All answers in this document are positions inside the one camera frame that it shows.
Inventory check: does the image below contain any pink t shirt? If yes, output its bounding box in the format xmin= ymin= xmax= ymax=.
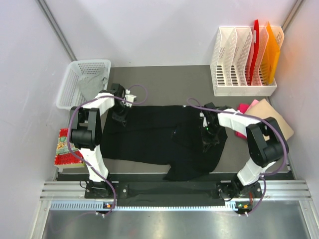
xmin=235 ymin=100 xmax=259 ymax=139

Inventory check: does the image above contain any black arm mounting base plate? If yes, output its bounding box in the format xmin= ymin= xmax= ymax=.
xmin=84 ymin=181 xmax=263 ymax=200

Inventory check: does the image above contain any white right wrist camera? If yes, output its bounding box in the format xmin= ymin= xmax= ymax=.
xmin=199 ymin=112 xmax=208 ymax=128

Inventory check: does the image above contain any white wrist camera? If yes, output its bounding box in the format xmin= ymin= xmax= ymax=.
xmin=124 ymin=89 xmax=137 ymax=108
xmin=199 ymin=112 xmax=208 ymax=128

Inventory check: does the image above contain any red illustrated book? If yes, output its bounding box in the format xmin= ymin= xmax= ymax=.
xmin=54 ymin=128 xmax=85 ymax=170

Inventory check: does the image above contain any beige t shirt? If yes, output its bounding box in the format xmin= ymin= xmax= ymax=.
xmin=245 ymin=99 xmax=294 ymax=140

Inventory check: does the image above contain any white slotted cable duct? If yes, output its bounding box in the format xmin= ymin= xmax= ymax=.
xmin=50 ymin=201 xmax=249 ymax=212

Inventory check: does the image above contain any grey cloth in basket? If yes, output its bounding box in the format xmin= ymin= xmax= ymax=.
xmin=78 ymin=69 xmax=108 ymax=101

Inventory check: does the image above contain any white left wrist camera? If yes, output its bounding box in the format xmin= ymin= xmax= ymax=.
xmin=124 ymin=89 xmax=137 ymax=108

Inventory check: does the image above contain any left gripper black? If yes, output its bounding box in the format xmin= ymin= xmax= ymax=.
xmin=110 ymin=102 xmax=132 ymax=126

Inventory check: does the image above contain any white plastic mesh basket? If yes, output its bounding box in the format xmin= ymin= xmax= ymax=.
xmin=56 ymin=59 xmax=111 ymax=110

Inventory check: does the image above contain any orange plastic folder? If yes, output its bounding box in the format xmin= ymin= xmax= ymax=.
xmin=260 ymin=22 xmax=281 ymax=85

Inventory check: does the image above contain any white file organizer rack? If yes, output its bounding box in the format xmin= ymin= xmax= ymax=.
xmin=210 ymin=26 xmax=277 ymax=97

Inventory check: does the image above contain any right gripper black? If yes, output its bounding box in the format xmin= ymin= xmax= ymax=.
xmin=199 ymin=123 xmax=223 ymax=152

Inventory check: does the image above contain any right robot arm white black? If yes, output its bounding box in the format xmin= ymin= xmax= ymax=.
xmin=200 ymin=103 xmax=289 ymax=201

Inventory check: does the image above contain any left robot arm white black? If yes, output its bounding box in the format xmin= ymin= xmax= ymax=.
xmin=68 ymin=84 xmax=136 ymax=199

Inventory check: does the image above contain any red plastic folder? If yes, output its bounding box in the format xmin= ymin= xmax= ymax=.
xmin=248 ymin=19 xmax=260 ymax=86

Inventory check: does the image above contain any black daisy print t shirt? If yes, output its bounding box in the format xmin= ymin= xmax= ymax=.
xmin=100 ymin=106 xmax=228 ymax=181

